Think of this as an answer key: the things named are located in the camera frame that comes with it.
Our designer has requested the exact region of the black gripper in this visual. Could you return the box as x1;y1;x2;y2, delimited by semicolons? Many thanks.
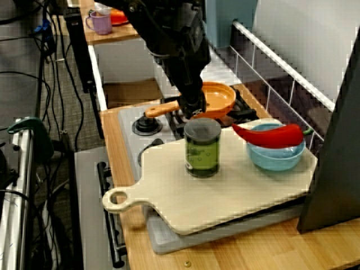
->
160;52;211;120

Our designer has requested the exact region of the green can with grey lid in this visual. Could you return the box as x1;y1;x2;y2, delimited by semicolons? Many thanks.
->
183;117;222;178

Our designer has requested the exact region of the orange toy frying pan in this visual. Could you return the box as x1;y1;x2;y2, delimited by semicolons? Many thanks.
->
144;81;237;119

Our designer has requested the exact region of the black stove knob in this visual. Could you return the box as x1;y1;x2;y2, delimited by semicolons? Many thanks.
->
132;114;164;136
137;137;165;167

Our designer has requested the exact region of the black burner grate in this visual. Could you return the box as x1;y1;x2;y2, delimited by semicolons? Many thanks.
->
162;89;260;139

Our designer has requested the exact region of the grey toy stove top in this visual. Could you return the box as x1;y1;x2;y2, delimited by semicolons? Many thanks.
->
117;103;307;255

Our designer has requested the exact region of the red chili pepper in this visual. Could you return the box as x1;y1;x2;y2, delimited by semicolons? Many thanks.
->
231;122;314;149

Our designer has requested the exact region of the white toy sink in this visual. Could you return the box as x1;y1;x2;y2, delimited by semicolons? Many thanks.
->
88;27;243;112

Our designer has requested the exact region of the light blue bowl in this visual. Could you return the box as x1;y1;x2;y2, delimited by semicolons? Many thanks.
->
246;123;307;172

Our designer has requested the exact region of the red orange plate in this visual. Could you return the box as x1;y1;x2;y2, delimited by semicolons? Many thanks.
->
109;10;133;27

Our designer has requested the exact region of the purple plastic cup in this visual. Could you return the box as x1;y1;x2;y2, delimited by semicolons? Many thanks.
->
84;10;114;35

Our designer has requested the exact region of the white toy kitchen cabinet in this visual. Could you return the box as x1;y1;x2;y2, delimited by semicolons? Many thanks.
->
74;146;131;270

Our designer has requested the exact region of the white crumpled object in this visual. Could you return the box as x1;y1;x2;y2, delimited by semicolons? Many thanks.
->
94;3;113;15

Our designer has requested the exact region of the dark upright panel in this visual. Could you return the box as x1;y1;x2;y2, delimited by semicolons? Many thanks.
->
297;35;360;235

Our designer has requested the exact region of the wooden cutting board with handle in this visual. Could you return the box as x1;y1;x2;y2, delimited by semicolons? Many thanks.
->
101;117;320;236

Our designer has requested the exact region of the black vertical post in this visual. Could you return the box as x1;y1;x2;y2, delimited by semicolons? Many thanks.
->
64;7;97;94

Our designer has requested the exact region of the black cable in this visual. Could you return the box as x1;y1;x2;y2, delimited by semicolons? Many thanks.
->
34;0;54;120

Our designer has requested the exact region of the black oven door handle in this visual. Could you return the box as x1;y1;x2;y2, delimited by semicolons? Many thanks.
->
96;161;127;268

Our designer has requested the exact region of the blue cable connector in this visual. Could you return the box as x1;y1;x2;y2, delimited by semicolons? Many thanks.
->
33;20;53;34

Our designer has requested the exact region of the aluminium extrusion frame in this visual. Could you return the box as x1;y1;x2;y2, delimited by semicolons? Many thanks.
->
0;119;36;270

